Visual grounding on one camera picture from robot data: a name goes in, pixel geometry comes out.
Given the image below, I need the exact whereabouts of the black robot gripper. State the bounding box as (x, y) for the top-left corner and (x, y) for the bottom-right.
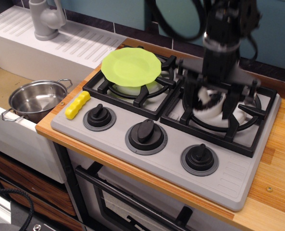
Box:
(177, 48), (261, 120)

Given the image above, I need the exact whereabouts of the white toy mushroom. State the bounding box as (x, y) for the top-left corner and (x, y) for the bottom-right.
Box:
(193, 87), (226, 117)

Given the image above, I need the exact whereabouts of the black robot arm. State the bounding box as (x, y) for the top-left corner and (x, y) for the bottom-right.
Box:
(146, 0), (261, 119)

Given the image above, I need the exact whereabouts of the green plastic plate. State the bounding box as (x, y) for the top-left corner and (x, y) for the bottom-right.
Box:
(101, 48), (161, 87)

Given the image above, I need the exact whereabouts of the stainless steel pot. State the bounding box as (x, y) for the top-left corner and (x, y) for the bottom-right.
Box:
(1, 79), (73, 123)

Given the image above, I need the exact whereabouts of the white toy sink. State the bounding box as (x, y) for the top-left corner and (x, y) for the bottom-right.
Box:
(0, 6), (125, 183)

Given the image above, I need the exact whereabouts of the black left burner grate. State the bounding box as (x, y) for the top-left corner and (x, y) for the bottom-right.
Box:
(82, 45), (193, 121)

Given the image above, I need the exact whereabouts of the black burner grate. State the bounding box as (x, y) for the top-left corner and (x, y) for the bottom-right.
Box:
(160, 66), (278, 158)
(82, 45), (193, 121)

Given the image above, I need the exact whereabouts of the black right burner grate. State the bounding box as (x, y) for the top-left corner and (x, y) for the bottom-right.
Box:
(160, 66), (278, 158)

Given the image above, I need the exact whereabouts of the black right stove knob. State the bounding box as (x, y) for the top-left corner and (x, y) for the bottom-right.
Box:
(180, 143), (219, 177)

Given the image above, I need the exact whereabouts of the black stove knob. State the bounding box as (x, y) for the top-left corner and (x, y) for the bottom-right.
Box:
(125, 119), (168, 155)
(83, 103), (116, 132)
(180, 143), (219, 177)

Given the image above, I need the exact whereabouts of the grey toy stove top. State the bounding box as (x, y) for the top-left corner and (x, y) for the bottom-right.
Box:
(50, 45), (282, 212)

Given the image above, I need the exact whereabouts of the black middle stove knob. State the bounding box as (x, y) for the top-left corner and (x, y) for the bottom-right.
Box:
(125, 119), (168, 155)

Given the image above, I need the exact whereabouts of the black left stove knob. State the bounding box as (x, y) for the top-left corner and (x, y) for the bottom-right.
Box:
(83, 103), (116, 132)

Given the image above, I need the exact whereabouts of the grey toy faucet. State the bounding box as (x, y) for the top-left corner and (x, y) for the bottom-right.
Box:
(29, 0), (66, 41)

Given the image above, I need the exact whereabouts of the wooden drawer front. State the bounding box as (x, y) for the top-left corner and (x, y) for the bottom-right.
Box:
(0, 152), (83, 231)

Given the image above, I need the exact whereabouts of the black oven door handle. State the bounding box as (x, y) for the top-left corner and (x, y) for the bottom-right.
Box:
(75, 166), (188, 231)

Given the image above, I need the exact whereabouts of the black braided cable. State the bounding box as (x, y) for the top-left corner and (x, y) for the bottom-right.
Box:
(0, 189), (35, 231)

